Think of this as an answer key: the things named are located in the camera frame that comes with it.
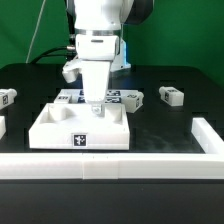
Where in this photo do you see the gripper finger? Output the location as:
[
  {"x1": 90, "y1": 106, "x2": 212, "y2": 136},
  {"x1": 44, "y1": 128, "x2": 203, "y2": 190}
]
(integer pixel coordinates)
[{"x1": 91, "y1": 104, "x2": 103, "y2": 116}]

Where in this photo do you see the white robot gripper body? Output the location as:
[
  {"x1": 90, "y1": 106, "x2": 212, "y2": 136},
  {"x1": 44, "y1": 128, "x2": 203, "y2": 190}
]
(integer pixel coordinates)
[{"x1": 62, "y1": 34, "x2": 120, "y2": 104}]

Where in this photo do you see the white square tabletop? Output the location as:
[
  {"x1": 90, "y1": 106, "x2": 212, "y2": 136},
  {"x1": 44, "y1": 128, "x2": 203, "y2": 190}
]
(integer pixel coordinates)
[{"x1": 29, "y1": 103, "x2": 130, "y2": 150}]

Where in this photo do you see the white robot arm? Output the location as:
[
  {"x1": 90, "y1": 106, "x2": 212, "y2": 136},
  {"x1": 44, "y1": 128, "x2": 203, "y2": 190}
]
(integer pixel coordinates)
[{"x1": 62, "y1": 0, "x2": 155, "y2": 114}]

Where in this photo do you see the white fiducial tag sheet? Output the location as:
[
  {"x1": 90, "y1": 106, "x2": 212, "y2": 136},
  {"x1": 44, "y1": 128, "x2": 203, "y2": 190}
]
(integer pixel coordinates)
[{"x1": 57, "y1": 87, "x2": 141, "y2": 105}]

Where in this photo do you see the white L-shaped obstacle fence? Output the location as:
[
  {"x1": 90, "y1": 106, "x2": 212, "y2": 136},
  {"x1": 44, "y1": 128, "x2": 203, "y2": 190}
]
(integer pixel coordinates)
[{"x1": 0, "y1": 118, "x2": 224, "y2": 180}]

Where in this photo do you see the black cable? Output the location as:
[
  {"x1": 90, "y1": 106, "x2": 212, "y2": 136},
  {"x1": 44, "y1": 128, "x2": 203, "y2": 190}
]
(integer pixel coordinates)
[{"x1": 30, "y1": 0, "x2": 80, "y2": 65}]

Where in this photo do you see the white thin cable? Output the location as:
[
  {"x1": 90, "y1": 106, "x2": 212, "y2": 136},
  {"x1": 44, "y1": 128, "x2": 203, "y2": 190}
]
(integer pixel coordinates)
[{"x1": 25, "y1": 0, "x2": 48, "y2": 64}]

